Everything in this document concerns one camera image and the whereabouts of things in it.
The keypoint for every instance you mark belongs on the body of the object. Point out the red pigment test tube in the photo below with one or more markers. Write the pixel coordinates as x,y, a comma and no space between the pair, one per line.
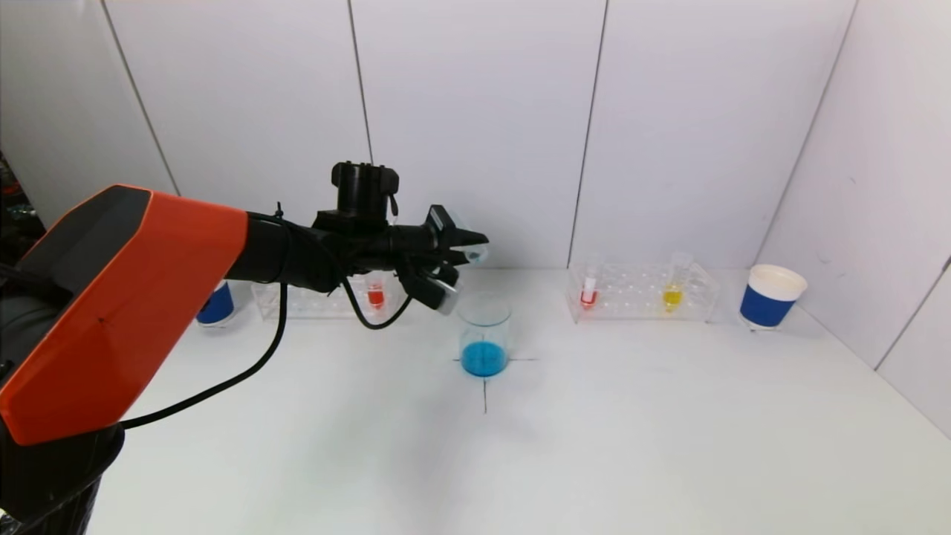
377,298

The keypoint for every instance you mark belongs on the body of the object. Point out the red pigment tube white label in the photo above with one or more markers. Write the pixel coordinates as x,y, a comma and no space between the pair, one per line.
588,299

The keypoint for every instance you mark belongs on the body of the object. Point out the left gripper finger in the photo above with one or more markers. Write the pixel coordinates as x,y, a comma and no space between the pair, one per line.
466,240
452,260

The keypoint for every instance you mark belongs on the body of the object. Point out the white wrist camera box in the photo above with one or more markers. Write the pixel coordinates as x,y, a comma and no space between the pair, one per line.
448,297

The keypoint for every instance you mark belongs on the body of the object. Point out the clear conical plastic test tube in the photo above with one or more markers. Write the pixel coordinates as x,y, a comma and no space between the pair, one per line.
478,256

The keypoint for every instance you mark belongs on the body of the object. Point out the blue white paper cup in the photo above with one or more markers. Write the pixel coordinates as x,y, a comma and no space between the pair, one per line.
765,307
217,306

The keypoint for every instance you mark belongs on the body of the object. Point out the clear glass beaker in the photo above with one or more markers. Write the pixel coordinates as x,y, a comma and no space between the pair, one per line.
484,358

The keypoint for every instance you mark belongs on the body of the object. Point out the clear acrylic test tube rack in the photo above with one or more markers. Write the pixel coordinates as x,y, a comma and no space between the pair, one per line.
312,303
631,299

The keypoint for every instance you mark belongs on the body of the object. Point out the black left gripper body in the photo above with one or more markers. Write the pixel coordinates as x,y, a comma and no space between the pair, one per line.
440,223

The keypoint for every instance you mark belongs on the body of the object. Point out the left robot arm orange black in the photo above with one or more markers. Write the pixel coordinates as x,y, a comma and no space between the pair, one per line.
134,282

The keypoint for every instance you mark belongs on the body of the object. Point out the dark background equipment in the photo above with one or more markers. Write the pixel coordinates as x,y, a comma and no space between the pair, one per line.
11,215

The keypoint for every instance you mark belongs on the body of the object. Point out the yellow pigment test tube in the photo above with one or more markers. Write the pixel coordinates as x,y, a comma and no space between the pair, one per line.
671,299

